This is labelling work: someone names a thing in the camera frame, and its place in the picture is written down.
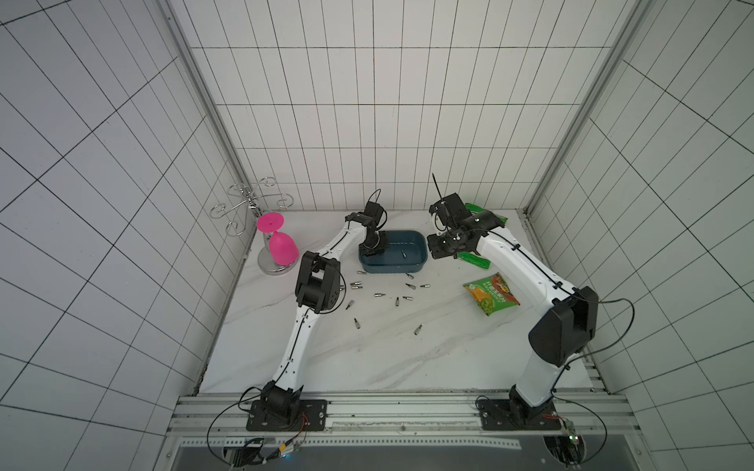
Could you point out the green Chuba cassava chips bag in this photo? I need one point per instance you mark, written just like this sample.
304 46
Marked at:
478 212

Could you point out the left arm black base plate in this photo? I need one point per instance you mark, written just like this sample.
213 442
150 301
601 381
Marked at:
309 415

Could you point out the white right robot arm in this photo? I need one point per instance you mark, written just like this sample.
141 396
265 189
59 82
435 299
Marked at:
567 314

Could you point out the pink plastic wine glass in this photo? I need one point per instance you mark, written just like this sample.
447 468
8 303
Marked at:
282 247

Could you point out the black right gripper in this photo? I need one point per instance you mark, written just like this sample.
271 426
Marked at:
442 246

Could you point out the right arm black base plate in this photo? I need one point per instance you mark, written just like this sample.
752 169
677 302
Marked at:
516 415

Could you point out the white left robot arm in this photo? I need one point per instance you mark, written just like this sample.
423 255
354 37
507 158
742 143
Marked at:
318 293

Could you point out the small green snack packet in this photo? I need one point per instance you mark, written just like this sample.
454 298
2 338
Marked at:
492 294

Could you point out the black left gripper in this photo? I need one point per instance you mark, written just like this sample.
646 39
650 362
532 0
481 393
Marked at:
385 244

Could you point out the aluminium rail frame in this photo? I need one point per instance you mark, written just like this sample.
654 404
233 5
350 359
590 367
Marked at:
584 429

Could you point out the chrome wire glass rack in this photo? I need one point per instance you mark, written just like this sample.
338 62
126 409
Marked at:
258 210

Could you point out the dark teal plastic storage box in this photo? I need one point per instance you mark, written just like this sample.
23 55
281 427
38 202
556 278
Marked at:
413 243

